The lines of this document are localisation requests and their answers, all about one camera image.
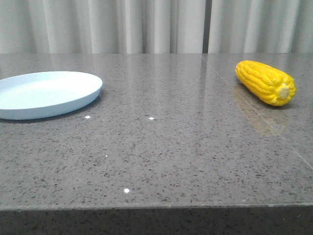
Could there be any yellow toy corn cob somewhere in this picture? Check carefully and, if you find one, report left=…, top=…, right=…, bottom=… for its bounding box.
left=235, top=60, right=297, bottom=106

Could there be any light blue plate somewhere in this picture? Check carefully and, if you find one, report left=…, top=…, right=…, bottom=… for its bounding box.
left=0, top=71, right=103, bottom=120

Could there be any white pleated curtain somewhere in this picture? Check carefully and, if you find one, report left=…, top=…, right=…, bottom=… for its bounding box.
left=0, top=0, right=313, bottom=54

